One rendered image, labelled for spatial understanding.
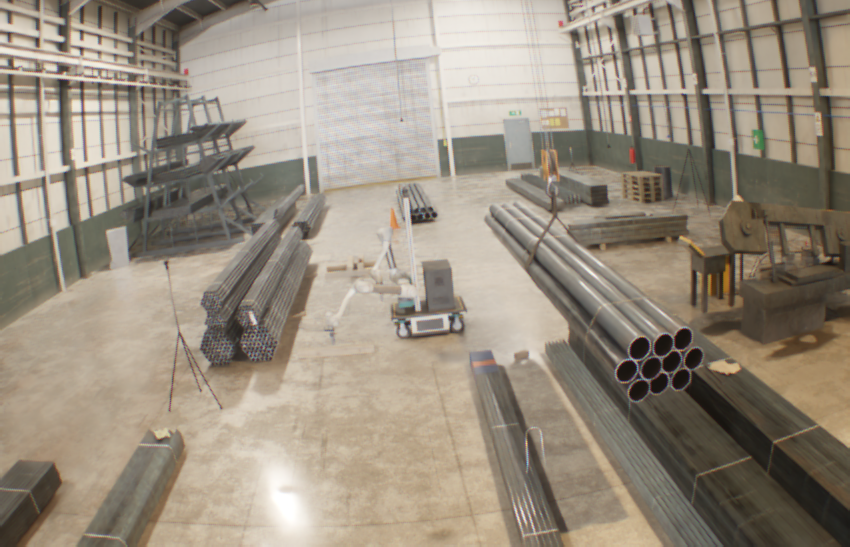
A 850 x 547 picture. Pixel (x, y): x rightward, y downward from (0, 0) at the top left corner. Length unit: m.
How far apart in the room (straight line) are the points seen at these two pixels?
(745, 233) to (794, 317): 1.31
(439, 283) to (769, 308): 4.46
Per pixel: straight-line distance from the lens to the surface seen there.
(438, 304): 9.19
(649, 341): 4.21
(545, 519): 4.66
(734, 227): 7.83
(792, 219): 8.47
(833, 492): 4.23
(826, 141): 13.36
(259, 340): 8.92
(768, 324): 8.00
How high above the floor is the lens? 2.84
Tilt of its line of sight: 11 degrees down
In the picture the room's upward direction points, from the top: 6 degrees counter-clockwise
